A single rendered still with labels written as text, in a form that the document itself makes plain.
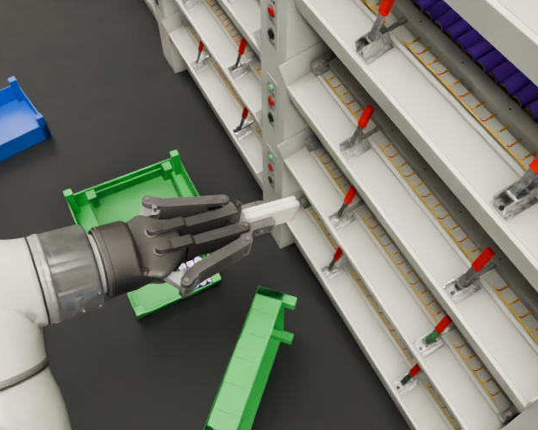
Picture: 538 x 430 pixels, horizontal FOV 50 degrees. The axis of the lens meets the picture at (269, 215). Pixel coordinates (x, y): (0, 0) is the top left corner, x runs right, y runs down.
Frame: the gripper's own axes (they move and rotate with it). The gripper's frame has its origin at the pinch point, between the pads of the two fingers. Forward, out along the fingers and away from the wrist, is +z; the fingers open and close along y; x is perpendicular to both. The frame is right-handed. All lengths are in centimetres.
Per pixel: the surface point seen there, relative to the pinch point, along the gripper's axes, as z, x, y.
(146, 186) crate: 6, -55, -55
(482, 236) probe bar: 26.9, -2.5, 10.8
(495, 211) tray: 17.2, 10.6, 14.3
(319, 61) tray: 24.9, -3.1, -28.4
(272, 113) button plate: 22.7, -19.0, -34.4
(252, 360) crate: 6.8, -46.1, -1.0
